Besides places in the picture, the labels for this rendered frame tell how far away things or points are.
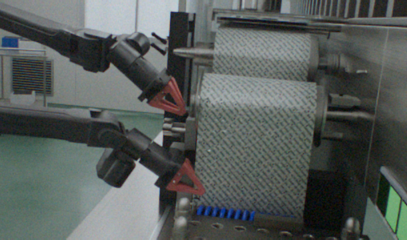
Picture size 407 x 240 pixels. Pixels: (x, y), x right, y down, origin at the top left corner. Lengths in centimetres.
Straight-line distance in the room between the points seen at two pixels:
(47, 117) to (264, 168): 45
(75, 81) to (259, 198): 614
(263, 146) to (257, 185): 8
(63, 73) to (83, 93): 39
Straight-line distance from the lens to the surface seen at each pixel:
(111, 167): 105
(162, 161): 102
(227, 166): 103
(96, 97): 700
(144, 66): 104
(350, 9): 140
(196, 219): 101
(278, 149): 102
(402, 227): 71
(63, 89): 716
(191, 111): 104
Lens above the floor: 143
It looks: 12 degrees down
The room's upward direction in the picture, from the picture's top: 4 degrees clockwise
